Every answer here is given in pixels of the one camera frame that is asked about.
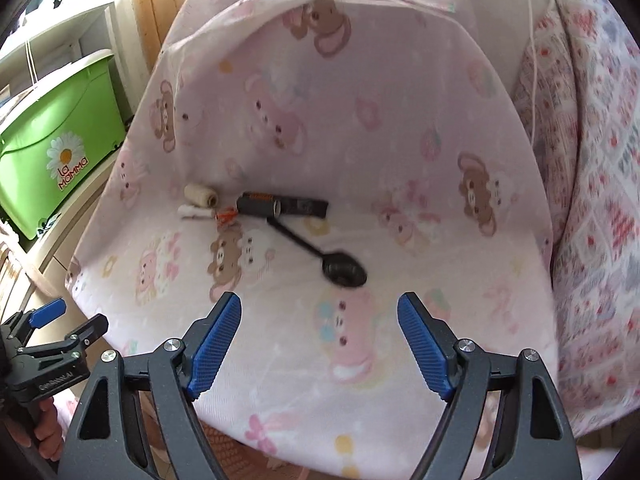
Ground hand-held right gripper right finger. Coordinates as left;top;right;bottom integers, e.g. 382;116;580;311
397;291;583;480

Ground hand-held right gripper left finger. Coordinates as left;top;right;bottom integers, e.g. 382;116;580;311
57;291;244;480

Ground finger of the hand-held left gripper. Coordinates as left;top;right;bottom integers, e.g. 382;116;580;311
0;298;67;341
15;314;109;361

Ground pink plastic basket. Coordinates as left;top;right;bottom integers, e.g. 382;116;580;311
197;412;311;480

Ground black plastic spoon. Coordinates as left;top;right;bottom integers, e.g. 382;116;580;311
266;215;368;288

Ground cream thread spool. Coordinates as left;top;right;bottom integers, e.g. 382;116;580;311
183;184;219;208

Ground black coffee sachet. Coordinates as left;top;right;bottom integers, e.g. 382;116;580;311
236;191;329;218

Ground person's left hand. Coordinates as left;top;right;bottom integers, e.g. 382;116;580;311
32;396;66;462

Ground small white paper roll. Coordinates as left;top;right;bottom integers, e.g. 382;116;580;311
178;203;213;221

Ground green plastic storage box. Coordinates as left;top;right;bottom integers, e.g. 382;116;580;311
0;49;128;241

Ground pink bear print cloth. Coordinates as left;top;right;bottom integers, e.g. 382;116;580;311
65;0;558;478

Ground pink patchwork print quilt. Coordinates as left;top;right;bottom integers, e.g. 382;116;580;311
512;0;640;436

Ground white shelf unit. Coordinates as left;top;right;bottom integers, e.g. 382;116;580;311
0;0;151;281

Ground wooden door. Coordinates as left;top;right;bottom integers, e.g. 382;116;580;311
127;0;216;76

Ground thin white string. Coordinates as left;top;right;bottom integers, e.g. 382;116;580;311
25;40;41;91

